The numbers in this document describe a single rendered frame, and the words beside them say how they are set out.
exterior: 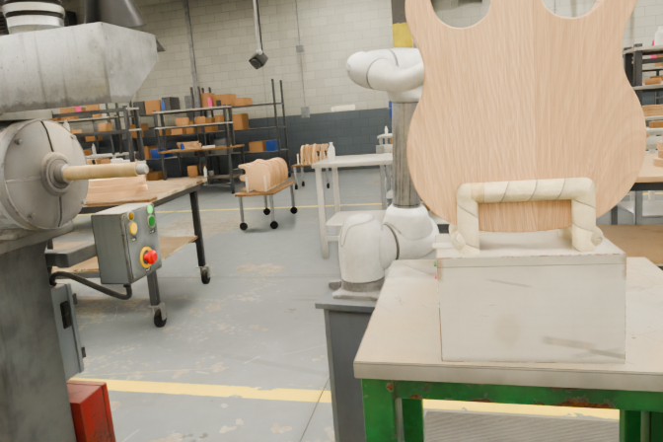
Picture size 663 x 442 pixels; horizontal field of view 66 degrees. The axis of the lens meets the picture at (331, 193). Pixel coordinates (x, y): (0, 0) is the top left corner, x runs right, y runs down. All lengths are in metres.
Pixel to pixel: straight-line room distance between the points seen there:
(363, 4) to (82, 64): 11.45
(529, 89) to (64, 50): 0.80
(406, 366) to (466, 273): 0.18
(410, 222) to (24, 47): 1.26
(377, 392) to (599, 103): 0.57
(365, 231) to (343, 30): 10.76
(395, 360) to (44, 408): 0.99
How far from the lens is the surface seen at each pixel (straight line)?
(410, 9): 0.84
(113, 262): 1.52
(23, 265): 1.47
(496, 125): 0.83
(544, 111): 0.84
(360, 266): 1.76
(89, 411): 1.68
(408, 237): 1.83
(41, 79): 1.11
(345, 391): 1.91
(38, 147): 1.29
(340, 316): 1.79
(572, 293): 0.85
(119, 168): 1.19
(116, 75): 1.04
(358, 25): 12.30
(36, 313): 1.51
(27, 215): 1.27
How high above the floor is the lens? 1.33
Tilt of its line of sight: 9 degrees down
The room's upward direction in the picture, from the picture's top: 5 degrees counter-clockwise
